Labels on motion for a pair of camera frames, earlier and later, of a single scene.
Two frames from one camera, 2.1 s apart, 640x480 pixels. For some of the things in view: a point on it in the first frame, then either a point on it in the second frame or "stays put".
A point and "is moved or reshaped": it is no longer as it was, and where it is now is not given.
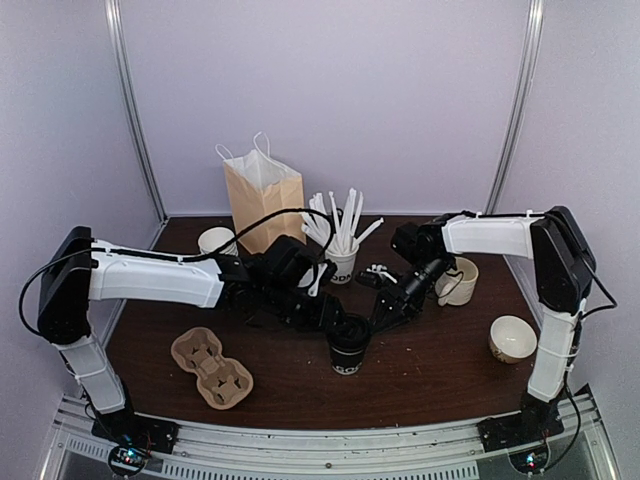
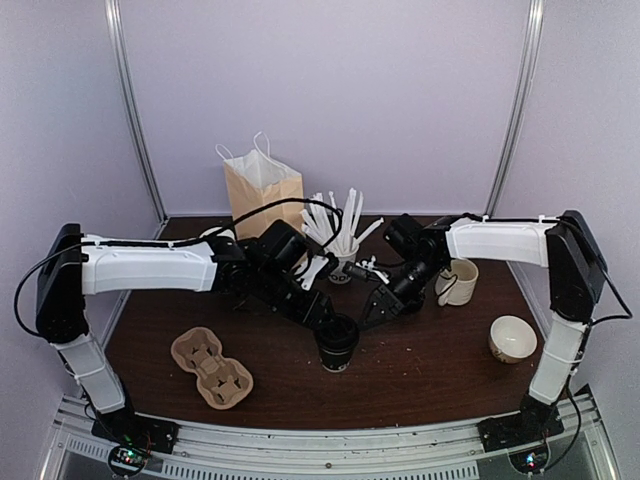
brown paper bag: x=257 y=186 stays put
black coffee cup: x=347 y=361 is moved or reshaped
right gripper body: x=407 y=299 stays put
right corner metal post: x=535 y=28 stays put
